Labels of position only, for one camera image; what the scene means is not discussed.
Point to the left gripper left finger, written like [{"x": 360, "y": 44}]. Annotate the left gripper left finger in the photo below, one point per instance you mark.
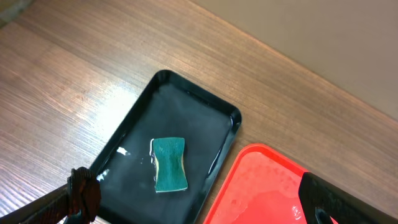
[{"x": 78, "y": 200}]

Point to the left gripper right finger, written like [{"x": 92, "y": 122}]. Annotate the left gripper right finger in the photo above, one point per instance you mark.
[{"x": 323, "y": 202}]

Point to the black rectangular tray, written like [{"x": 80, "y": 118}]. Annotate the black rectangular tray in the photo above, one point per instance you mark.
[{"x": 169, "y": 106}]

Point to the green and yellow sponge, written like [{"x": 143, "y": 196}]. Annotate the green and yellow sponge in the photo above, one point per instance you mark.
[{"x": 169, "y": 164}]

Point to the red plastic tray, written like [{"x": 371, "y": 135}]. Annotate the red plastic tray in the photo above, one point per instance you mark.
[{"x": 262, "y": 186}]

